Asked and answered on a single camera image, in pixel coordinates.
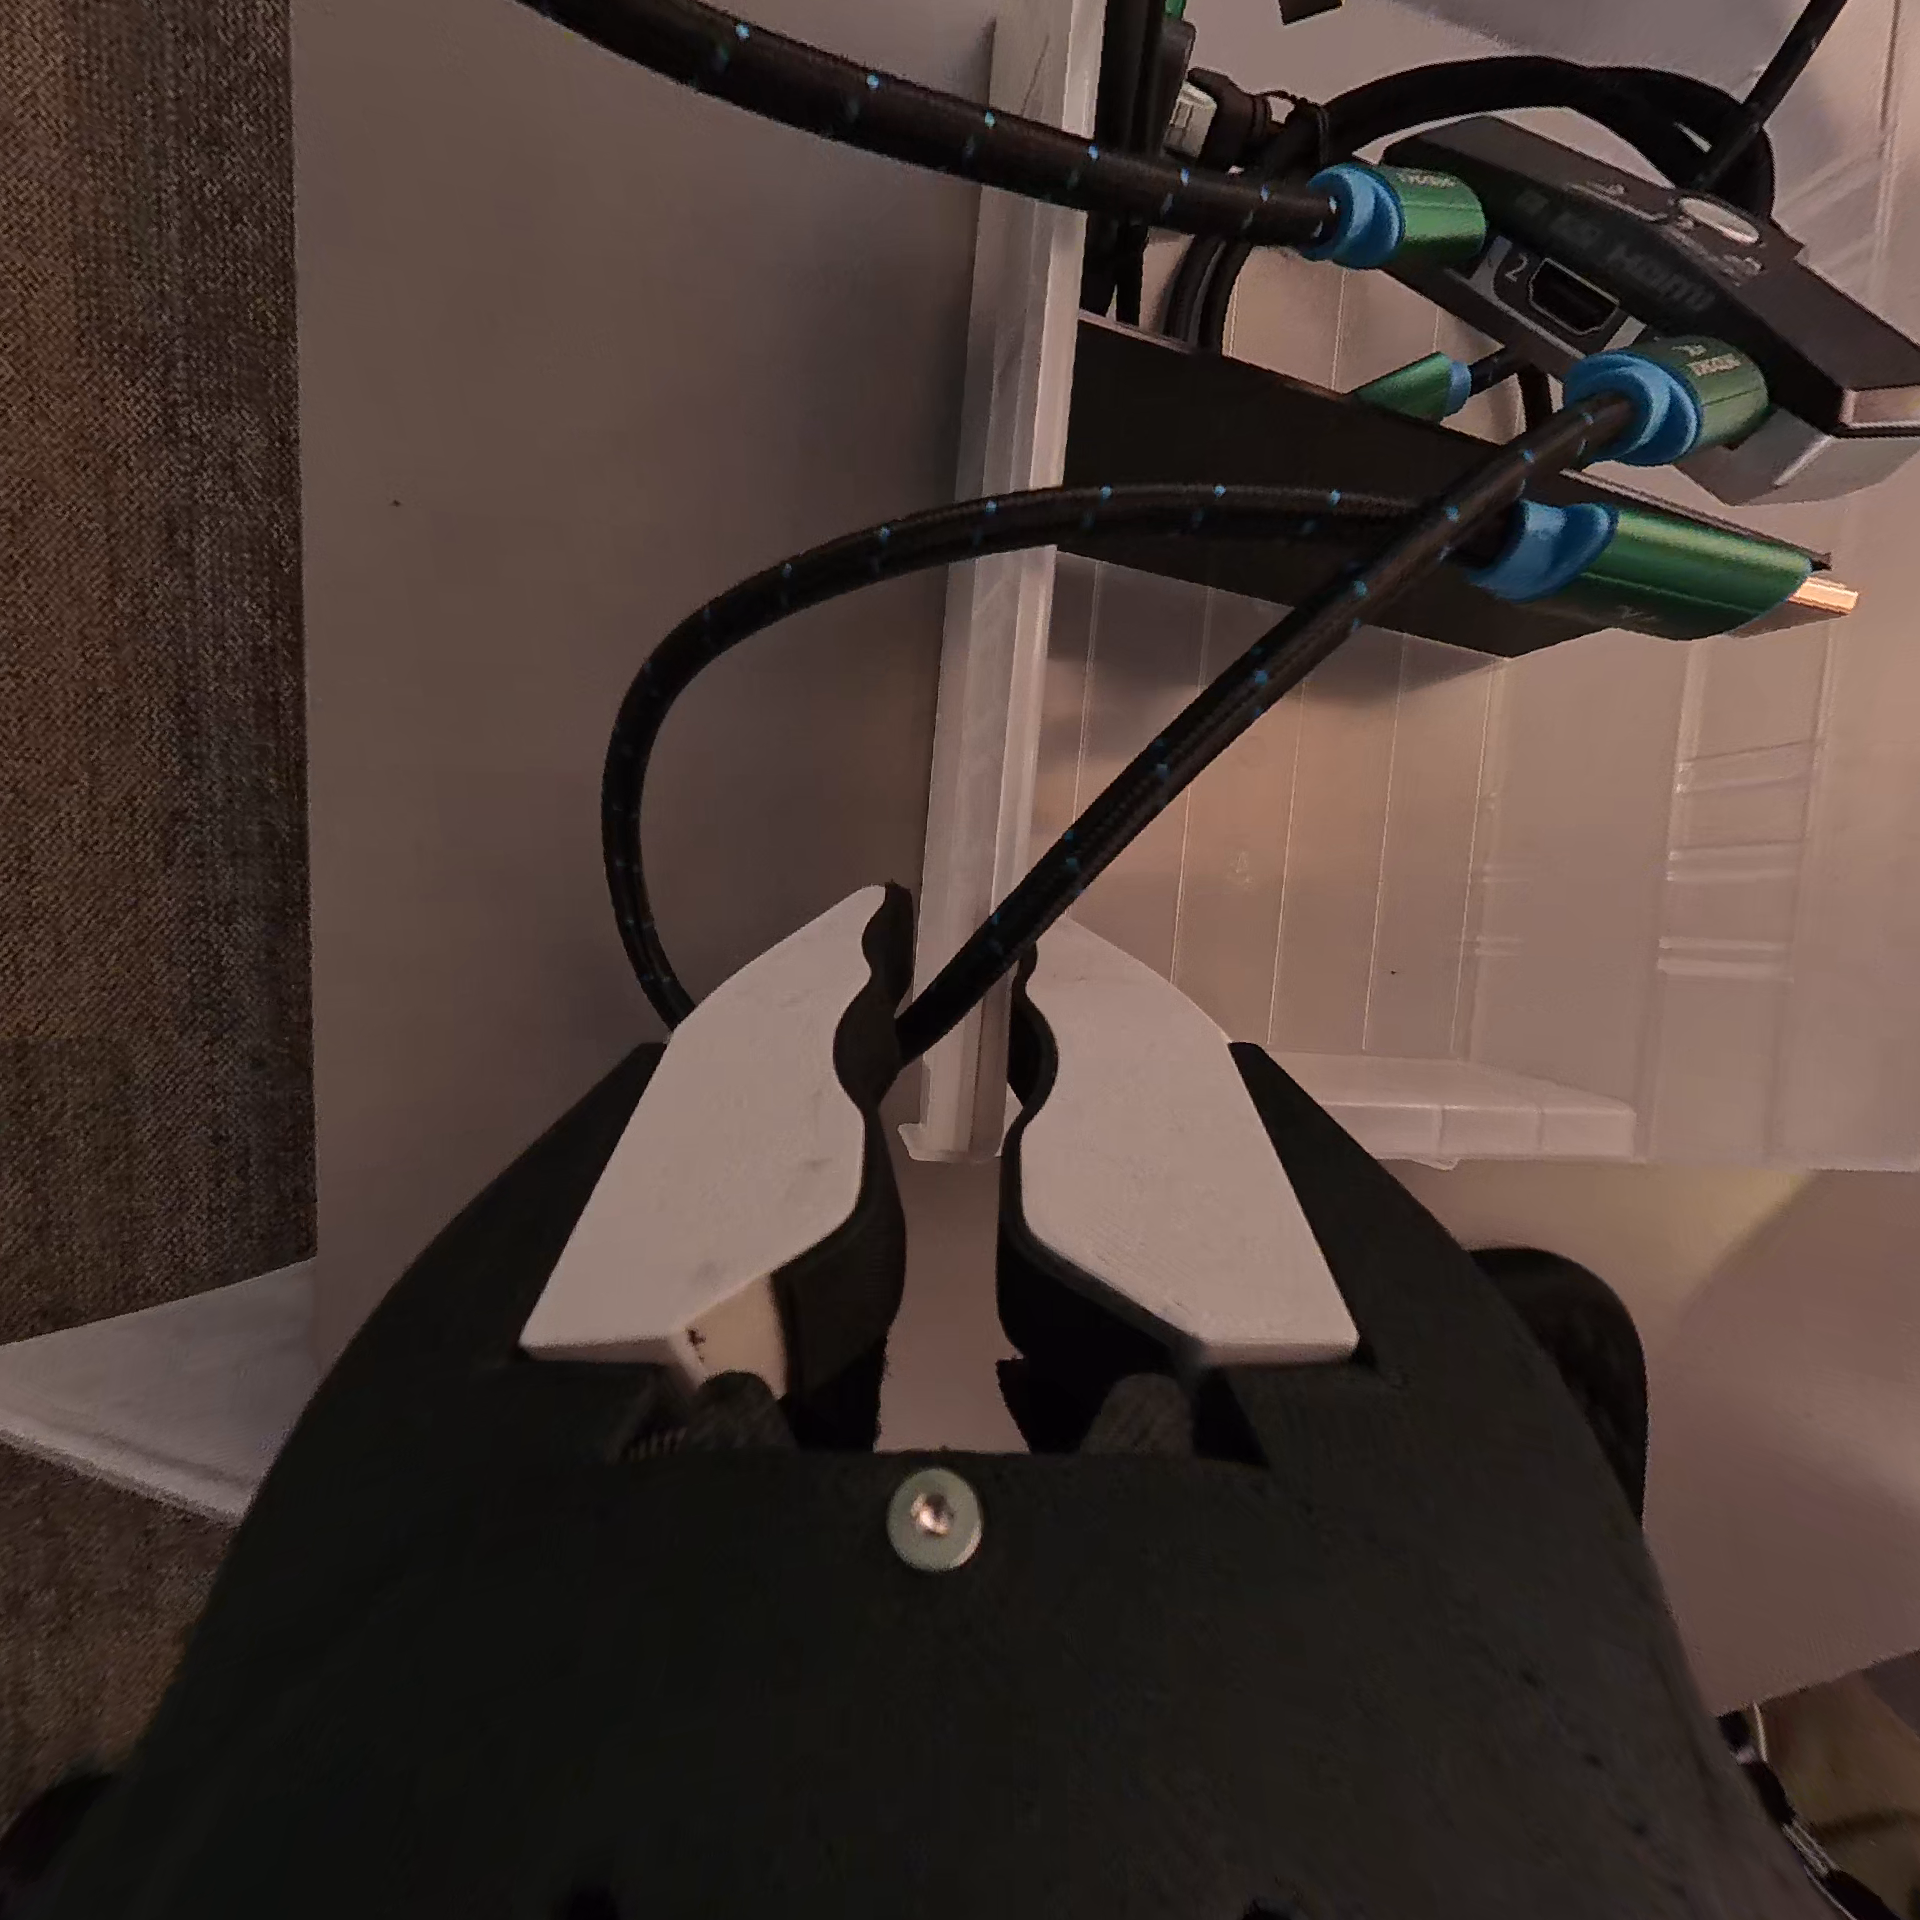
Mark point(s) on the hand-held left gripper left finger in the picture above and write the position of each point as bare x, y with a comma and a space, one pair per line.
733, 1184

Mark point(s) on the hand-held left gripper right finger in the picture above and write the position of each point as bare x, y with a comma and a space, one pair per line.
1170, 1184

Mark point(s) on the clear plastic storage bin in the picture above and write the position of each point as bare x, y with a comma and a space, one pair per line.
1348, 901

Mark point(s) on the black hdmi switch box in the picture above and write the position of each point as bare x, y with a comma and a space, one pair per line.
1798, 329

